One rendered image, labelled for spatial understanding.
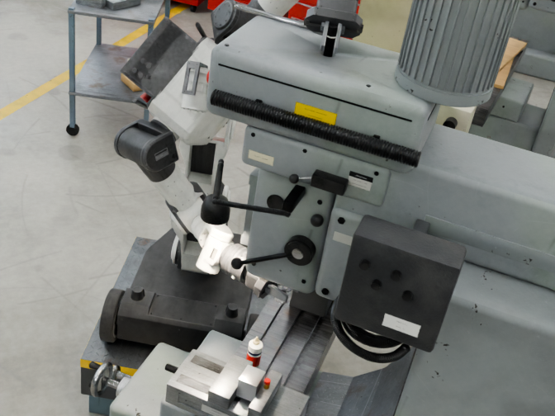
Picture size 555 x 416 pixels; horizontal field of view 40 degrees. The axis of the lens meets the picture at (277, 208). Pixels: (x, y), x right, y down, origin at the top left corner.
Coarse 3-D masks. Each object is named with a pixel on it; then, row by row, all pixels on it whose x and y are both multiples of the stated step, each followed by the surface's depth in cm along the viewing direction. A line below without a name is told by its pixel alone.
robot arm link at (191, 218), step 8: (200, 200) 229; (192, 208) 229; (200, 208) 228; (184, 216) 228; (192, 216) 228; (200, 216) 226; (184, 224) 228; (192, 224) 226; (200, 224) 222; (192, 232) 225
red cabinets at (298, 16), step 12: (180, 0) 688; (192, 0) 684; (204, 0) 700; (216, 0) 677; (240, 0) 669; (300, 0) 643; (312, 0) 636; (360, 0) 616; (288, 12) 672; (300, 12) 647
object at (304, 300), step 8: (296, 296) 240; (304, 296) 239; (312, 296) 238; (320, 296) 237; (296, 304) 242; (304, 304) 241; (312, 304) 239; (320, 304) 238; (328, 304) 238; (312, 312) 241; (320, 312) 240
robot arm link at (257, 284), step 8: (240, 256) 202; (232, 272) 203; (240, 272) 201; (248, 272) 200; (240, 280) 203; (248, 280) 201; (256, 280) 199; (264, 280) 198; (256, 288) 197; (264, 288) 198; (264, 296) 200
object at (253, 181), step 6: (258, 168) 187; (252, 174) 184; (258, 174) 184; (252, 180) 185; (252, 186) 186; (252, 192) 186; (252, 198) 187; (252, 204) 188; (246, 210) 190; (252, 210) 189; (246, 216) 191; (246, 222) 192; (246, 228) 192; (246, 234) 194; (240, 240) 195; (246, 240) 194
